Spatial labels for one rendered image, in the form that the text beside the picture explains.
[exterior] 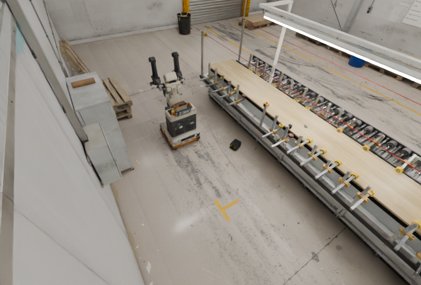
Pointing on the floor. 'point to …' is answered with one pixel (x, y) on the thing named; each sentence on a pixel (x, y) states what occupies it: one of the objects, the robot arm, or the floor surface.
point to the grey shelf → (99, 114)
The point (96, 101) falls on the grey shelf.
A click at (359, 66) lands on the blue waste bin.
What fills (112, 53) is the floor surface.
